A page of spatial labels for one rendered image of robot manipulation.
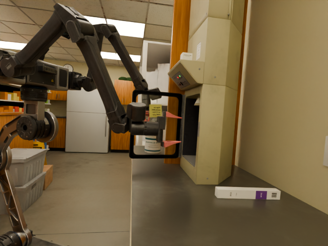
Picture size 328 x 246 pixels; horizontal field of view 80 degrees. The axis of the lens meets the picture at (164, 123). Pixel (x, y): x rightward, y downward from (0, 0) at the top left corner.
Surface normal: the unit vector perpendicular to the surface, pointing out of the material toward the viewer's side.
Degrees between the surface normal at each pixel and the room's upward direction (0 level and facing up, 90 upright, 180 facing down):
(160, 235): 0
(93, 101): 90
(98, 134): 90
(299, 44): 90
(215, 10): 90
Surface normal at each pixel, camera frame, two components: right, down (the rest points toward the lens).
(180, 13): 0.15, 0.06
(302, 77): -0.99, -0.05
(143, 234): 0.06, -1.00
